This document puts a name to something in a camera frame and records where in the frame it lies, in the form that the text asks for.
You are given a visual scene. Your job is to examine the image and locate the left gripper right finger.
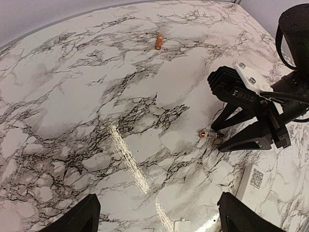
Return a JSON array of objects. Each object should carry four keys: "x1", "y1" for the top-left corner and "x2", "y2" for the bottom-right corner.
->
[{"x1": 217, "y1": 192, "x2": 282, "y2": 232}]

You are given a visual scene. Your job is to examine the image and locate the orange battery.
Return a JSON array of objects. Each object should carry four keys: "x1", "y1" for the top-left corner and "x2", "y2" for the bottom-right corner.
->
[{"x1": 155, "y1": 34, "x2": 163, "y2": 50}]

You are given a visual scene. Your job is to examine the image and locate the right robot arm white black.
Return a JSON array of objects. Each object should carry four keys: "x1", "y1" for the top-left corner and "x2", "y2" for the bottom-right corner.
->
[{"x1": 208, "y1": 4, "x2": 309, "y2": 152}]

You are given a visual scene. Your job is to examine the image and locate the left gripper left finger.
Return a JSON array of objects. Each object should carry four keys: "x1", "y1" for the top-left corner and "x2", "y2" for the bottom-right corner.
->
[{"x1": 40, "y1": 194, "x2": 101, "y2": 232}]

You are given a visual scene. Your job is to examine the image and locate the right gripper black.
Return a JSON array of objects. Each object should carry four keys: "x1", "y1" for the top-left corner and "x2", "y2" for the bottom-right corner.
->
[{"x1": 211, "y1": 101, "x2": 291, "y2": 152}]

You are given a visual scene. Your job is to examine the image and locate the white battery cover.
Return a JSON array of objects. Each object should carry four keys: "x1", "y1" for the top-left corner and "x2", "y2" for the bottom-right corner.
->
[{"x1": 173, "y1": 218, "x2": 191, "y2": 232}]

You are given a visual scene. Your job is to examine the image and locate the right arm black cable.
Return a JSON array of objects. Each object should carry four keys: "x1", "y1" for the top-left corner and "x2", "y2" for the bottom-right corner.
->
[{"x1": 259, "y1": 23, "x2": 309, "y2": 121}]

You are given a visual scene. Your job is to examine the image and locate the black copper battery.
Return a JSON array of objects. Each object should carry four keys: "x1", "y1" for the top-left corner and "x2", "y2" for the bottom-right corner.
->
[{"x1": 199, "y1": 130, "x2": 224, "y2": 139}]

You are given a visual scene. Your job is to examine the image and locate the white remote control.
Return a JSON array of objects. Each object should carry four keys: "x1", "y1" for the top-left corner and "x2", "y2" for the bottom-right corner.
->
[{"x1": 236, "y1": 164, "x2": 275, "y2": 207}]

